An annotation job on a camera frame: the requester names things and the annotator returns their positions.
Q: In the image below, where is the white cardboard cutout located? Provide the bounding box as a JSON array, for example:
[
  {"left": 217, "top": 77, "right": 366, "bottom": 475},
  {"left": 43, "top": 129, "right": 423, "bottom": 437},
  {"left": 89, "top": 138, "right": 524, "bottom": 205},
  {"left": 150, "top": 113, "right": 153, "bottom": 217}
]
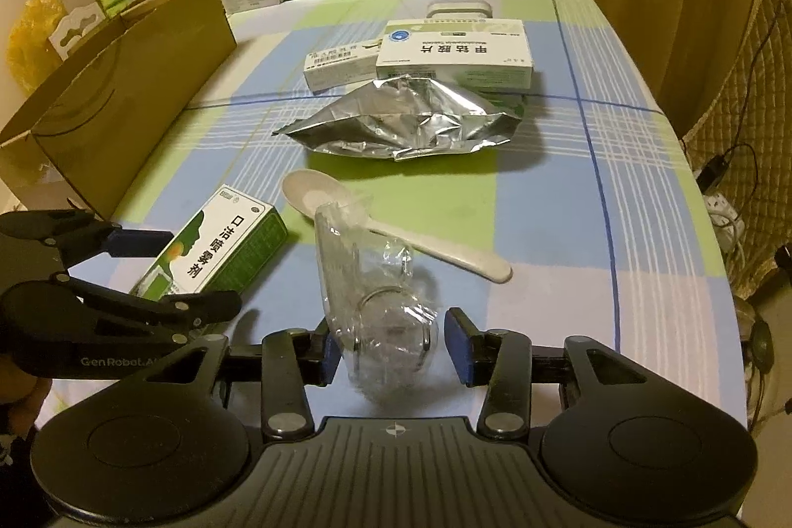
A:
[{"left": 49, "top": 5, "right": 106, "bottom": 65}]

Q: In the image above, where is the black charger with cable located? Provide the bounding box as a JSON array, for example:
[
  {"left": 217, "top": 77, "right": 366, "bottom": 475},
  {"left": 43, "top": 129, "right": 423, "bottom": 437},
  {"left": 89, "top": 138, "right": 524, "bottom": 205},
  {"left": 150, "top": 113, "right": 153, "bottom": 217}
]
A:
[{"left": 696, "top": 144, "right": 759, "bottom": 190}]

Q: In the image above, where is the white plug adapter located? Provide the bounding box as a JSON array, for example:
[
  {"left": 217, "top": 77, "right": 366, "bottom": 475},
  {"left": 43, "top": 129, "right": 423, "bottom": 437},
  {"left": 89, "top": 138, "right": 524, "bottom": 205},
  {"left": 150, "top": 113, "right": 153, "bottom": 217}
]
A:
[{"left": 426, "top": 0, "right": 493, "bottom": 23}]

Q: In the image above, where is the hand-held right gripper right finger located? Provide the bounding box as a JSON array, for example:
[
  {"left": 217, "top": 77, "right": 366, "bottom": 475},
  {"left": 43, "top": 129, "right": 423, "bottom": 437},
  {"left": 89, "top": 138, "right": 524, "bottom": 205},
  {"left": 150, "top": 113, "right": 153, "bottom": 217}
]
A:
[{"left": 444, "top": 307, "right": 657, "bottom": 441}]

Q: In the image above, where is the small white medicine box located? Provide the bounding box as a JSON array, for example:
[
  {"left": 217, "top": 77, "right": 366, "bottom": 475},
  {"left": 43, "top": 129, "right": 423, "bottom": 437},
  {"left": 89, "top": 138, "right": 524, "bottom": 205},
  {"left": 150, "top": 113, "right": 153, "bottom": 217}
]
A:
[{"left": 303, "top": 39, "right": 388, "bottom": 93}]

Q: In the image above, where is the quilted tan chair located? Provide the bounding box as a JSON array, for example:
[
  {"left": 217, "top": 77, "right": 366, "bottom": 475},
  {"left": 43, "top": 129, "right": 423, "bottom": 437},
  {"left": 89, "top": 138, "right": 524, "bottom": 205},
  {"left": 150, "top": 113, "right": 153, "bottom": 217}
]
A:
[{"left": 681, "top": 0, "right": 792, "bottom": 300}]

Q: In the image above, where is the white power strip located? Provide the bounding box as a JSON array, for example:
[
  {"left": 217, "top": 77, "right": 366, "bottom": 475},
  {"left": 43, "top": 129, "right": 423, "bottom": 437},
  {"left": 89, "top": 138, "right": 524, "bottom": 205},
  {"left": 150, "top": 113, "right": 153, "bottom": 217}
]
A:
[{"left": 705, "top": 191, "right": 752, "bottom": 232}]

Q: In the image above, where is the cardboard box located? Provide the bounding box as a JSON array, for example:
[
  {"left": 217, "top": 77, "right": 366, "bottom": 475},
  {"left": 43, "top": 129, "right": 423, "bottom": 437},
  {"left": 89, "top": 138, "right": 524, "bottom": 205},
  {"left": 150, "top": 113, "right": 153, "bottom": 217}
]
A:
[{"left": 0, "top": 0, "right": 239, "bottom": 220}]

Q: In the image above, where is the clear plastic wrapper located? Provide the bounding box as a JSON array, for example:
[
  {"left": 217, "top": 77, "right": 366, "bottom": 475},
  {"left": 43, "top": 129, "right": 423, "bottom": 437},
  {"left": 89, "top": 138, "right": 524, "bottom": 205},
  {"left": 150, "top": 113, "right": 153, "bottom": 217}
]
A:
[{"left": 314, "top": 203, "right": 442, "bottom": 402}]

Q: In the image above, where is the yellow plastic bag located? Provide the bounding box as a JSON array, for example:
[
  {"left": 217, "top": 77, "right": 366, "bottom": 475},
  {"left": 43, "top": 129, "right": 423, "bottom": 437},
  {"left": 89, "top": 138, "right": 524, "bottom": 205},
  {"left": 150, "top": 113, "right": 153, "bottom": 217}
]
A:
[{"left": 9, "top": 0, "right": 69, "bottom": 90}]

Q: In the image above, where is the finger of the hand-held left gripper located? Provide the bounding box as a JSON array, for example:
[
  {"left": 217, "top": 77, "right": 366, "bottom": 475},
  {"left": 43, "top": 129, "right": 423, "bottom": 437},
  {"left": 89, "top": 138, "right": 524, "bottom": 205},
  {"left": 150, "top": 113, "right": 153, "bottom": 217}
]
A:
[
  {"left": 0, "top": 279, "right": 244, "bottom": 346},
  {"left": 0, "top": 208, "right": 176, "bottom": 274}
]

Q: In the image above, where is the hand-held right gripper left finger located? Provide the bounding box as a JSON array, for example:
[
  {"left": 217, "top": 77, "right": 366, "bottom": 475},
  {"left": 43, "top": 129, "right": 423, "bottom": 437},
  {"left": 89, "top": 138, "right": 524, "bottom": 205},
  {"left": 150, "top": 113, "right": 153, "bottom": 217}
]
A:
[{"left": 133, "top": 321, "right": 343, "bottom": 441}]

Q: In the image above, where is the person's left hand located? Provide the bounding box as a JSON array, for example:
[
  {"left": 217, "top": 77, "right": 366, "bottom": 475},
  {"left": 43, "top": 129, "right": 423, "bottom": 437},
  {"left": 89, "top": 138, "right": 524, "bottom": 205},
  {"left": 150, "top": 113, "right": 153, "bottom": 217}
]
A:
[{"left": 0, "top": 373, "right": 53, "bottom": 442}]

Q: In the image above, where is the white plastic spoon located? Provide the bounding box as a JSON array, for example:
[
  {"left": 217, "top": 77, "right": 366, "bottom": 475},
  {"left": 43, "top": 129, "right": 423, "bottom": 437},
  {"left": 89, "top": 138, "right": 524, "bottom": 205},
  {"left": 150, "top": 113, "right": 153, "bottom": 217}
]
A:
[{"left": 282, "top": 169, "right": 513, "bottom": 283}]

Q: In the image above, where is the checked cloth desktop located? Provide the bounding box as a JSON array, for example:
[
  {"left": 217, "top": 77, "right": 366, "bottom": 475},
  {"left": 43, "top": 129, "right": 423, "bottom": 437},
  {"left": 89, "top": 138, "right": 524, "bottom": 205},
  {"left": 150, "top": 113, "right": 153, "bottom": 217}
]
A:
[{"left": 49, "top": 0, "right": 749, "bottom": 442}]

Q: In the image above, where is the large white medicine box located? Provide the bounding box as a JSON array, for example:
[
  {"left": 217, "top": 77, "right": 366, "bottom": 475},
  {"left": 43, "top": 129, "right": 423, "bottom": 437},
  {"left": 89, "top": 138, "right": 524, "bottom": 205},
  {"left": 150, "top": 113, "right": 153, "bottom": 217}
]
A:
[{"left": 375, "top": 19, "right": 533, "bottom": 93}]

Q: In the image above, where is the silver foil bag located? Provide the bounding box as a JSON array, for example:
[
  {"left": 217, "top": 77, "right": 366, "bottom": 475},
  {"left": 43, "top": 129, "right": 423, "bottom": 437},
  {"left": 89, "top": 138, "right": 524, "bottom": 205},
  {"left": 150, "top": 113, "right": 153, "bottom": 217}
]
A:
[{"left": 272, "top": 75, "right": 528, "bottom": 164}]

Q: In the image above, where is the green white medicine box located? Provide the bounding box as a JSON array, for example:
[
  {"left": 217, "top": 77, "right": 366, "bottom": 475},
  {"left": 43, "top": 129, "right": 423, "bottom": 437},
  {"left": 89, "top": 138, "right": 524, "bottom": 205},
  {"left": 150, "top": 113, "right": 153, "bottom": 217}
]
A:
[{"left": 129, "top": 185, "right": 287, "bottom": 300}]

